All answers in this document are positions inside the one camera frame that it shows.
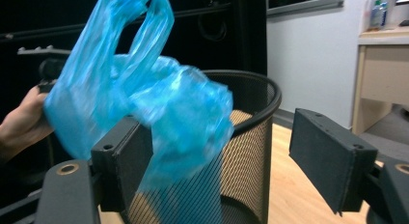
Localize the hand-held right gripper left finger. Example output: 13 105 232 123
90 115 154 216

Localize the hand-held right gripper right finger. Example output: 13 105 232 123
287 107 379 216

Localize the blue plastic bag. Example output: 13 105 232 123
42 0 235 194

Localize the black mesh waste bin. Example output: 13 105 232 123
121 69 284 224

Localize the beige wooden desk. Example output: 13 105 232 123
351 24 409 136

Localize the clear plastic bottle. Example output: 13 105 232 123
368 0 389 29

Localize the grey framed window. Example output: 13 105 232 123
265 0 345 16

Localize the coiled black cable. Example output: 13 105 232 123
196 13 228 43

